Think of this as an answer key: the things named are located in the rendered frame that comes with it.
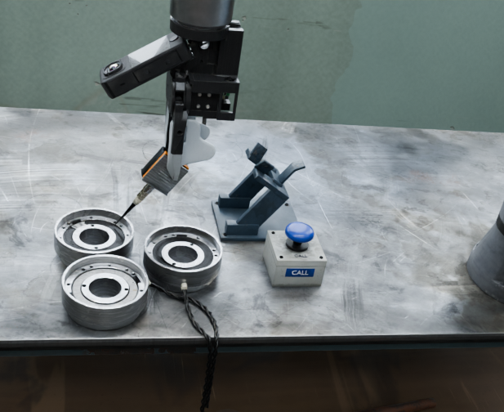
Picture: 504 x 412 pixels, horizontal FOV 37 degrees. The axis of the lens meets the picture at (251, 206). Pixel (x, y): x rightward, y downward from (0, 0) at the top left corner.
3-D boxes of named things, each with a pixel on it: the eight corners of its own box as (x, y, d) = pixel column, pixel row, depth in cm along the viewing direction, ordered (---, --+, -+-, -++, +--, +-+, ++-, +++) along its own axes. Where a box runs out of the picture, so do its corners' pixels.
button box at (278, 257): (272, 287, 102) (278, 258, 99) (262, 255, 108) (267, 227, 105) (328, 287, 104) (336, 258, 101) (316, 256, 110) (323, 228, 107)
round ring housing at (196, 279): (142, 246, 105) (144, 222, 103) (216, 249, 107) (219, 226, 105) (141, 294, 97) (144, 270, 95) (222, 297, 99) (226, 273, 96)
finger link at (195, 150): (213, 190, 98) (220, 123, 94) (167, 189, 96) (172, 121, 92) (209, 180, 100) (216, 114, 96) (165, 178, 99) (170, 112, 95)
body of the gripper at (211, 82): (234, 127, 94) (247, 34, 87) (165, 124, 92) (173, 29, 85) (225, 100, 100) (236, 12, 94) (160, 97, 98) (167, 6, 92)
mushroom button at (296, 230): (283, 265, 102) (289, 235, 100) (277, 248, 106) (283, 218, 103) (311, 266, 103) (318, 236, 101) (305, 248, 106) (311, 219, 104)
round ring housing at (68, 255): (38, 248, 102) (37, 222, 100) (102, 223, 109) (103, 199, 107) (83, 288, 96) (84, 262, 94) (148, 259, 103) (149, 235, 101)
